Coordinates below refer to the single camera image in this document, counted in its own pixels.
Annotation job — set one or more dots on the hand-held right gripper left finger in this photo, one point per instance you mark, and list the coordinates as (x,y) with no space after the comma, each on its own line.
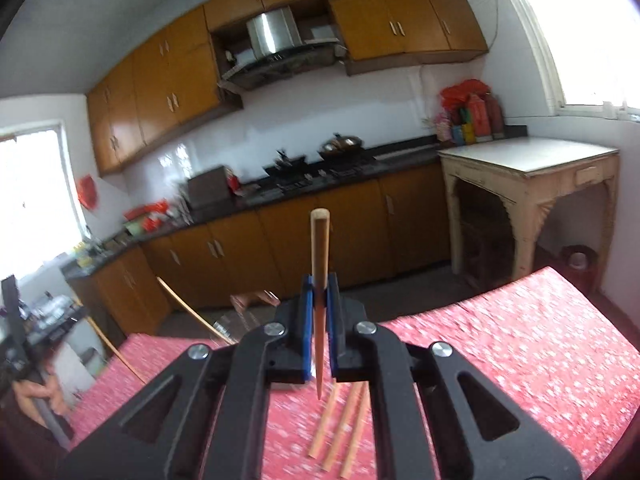
(306,330)

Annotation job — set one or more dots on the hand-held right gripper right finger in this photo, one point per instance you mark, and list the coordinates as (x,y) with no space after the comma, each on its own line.
(332,330)

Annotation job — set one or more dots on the wooden chopstick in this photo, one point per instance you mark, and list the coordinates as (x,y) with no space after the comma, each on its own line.
(352,450)
(120,352)
(320,250)
(320,430)
(340,435)

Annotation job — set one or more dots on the wooden chair back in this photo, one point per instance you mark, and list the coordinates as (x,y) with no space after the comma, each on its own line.
(190,310)

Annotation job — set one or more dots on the person's left hand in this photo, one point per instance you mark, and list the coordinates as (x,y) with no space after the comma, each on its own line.
(27,400)

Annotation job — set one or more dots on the cluttered side shelf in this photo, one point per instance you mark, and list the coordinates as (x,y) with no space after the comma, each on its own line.
(50,315)

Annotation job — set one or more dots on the wooden base cabinets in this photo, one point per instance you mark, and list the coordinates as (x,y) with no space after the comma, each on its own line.
(300,230)

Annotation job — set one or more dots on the bright window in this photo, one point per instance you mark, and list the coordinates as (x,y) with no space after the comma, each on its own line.
(590,25)
(30,195)

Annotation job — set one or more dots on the black kitchen countertop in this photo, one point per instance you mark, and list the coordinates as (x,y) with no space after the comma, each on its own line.
(220,209)

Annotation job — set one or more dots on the black gas stove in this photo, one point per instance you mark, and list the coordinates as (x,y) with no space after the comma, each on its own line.
(325,172)

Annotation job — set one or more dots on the small red bottle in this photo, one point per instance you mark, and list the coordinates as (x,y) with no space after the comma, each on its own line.
(233,182)

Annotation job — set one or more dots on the black cooking pot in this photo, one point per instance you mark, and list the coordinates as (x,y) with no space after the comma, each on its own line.
(287,162)

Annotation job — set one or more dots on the red floral tablecloth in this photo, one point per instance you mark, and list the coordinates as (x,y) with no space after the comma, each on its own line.
(500,360)

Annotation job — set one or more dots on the red bags on countertop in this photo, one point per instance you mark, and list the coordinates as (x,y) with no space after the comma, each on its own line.
(150,210)

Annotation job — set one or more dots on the dark brown box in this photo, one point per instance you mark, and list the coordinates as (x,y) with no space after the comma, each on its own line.
(207,187)

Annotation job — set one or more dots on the dark wooden stool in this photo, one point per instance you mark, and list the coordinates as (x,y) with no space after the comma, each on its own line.
(485,240)

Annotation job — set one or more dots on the wok with lid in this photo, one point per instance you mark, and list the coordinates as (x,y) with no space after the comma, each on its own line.
(340,146)

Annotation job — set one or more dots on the pink floral packet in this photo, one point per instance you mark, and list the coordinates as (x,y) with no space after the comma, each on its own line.
(442,127)

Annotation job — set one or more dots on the colourful small boxes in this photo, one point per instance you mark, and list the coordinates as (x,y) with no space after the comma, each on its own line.
(462,132)

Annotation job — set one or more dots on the dark round bin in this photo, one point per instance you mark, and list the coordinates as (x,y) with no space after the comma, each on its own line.
(577,260)

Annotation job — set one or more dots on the cream wooden table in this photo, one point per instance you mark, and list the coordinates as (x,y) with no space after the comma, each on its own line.
(525,152)

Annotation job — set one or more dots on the red plastic bag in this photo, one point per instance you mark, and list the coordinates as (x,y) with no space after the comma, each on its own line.
(462,92)

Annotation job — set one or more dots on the steel range hood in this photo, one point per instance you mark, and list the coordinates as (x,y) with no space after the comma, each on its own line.
(272,30)

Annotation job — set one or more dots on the red wall ornament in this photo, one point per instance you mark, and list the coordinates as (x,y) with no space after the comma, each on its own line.
(86,191)

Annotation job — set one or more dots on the wooden wall cabinet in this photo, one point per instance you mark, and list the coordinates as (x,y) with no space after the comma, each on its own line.
(165,85)
(400,10)

